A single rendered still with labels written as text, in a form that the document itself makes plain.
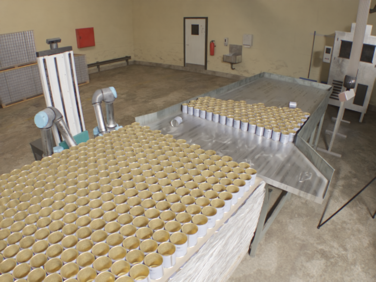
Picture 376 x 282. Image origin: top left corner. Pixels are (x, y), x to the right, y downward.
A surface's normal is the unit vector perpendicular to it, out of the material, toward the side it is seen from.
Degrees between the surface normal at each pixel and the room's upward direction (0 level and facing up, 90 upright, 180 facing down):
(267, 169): 0
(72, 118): 90
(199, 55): 90
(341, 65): 90
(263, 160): 0
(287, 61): 90
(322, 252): 0
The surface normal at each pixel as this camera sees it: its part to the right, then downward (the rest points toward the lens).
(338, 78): -0.62, 0.36
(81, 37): 0.78, 0.29
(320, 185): 0.00, -0.88
